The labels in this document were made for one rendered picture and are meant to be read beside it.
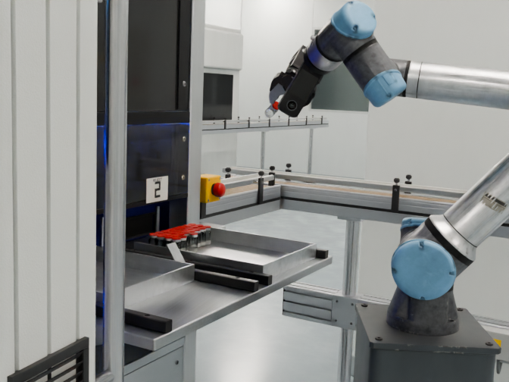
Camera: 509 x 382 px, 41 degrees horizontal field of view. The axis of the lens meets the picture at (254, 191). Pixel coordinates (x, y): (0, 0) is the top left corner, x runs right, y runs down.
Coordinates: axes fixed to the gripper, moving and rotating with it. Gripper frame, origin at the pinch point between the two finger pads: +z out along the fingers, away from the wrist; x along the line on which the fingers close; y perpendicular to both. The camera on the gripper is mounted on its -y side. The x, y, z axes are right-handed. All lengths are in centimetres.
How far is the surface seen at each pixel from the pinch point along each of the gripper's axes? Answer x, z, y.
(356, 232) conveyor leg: -60, 76, 28
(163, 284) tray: 3.5, -0.6, -49.7
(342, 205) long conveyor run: -50, 72, 32
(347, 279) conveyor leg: -67, 85, 14
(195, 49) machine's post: 22.2, 20.8, 15.4
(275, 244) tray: -19.4, 21.7, -19.3
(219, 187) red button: -3.1, 39.6, -5.1
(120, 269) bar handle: 16, -49, -66
